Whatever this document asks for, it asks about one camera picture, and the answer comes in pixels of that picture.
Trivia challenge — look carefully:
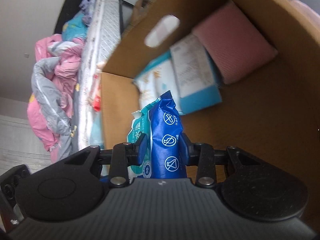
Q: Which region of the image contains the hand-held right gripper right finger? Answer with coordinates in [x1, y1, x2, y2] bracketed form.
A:
[180, 132, 261, 188]

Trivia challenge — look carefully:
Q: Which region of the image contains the black headboard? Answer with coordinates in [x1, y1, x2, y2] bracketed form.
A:
[54, 0, 97, 36]

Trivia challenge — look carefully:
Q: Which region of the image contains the white and blue box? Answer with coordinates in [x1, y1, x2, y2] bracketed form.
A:
[169, 34, 223, 116]

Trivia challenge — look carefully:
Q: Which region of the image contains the cream tissue packet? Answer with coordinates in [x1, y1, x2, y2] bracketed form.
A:
[133, 51, 183, 111]

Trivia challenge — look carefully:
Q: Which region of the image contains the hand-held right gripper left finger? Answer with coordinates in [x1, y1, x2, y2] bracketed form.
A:
[64, 134, 148, 188]

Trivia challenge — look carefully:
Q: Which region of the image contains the pink soft pack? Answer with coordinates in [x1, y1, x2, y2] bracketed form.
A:
[192, 0, 278, 85]

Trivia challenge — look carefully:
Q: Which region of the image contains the small open cardboard box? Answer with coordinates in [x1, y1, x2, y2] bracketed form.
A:
[132, 0, 153, 27]

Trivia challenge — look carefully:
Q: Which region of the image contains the pink and grey quilt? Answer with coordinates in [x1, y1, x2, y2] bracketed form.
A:
[27, 34, 87, 161]

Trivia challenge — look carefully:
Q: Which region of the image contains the teal cloth on bed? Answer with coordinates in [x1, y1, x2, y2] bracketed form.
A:
[62, 12, 88, 41]

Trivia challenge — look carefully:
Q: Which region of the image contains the white quilted mattress pad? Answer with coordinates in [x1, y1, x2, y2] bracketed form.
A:
[72, 0, 123, 153]

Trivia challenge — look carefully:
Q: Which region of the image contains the purple blue cloth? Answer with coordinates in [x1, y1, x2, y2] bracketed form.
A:
[79, 0, 107, 27]

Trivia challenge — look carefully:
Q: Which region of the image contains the blue wet wipes packet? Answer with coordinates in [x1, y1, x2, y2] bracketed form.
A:
[127, 90, 187, 180]

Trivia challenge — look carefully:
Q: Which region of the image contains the orange red wipes pack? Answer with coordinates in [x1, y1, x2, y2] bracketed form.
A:
[92, 60, 103, 112]

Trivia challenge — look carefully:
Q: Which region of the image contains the large cardboard box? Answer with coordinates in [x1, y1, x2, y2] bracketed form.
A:
[101, 0, 320, 182]

